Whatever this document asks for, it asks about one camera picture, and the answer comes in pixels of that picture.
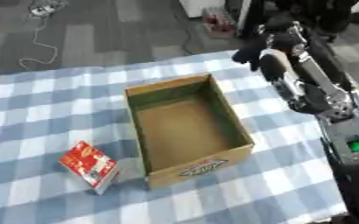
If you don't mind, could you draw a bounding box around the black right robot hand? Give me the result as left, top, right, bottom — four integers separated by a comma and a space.
229, 16, 359, 115

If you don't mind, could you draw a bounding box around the tan cardboard box green inside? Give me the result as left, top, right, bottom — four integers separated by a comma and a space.
123, 73, 257, 190

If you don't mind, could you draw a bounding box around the red and white carton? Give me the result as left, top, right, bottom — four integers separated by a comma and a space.
201, 6, 238, 39

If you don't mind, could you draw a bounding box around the white cabinet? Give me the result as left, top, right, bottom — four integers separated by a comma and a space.
179, 0, 228, 19

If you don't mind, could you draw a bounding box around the red and white packet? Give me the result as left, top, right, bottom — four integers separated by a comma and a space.
58, 140, 122, 196

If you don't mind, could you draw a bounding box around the white power strip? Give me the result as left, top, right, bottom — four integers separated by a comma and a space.
29, 3, 57, 17

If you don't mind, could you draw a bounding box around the black cable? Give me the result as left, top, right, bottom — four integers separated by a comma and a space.
172, 0, 197, 56

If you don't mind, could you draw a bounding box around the white cable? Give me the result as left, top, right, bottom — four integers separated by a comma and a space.
17, 0, 69, 68

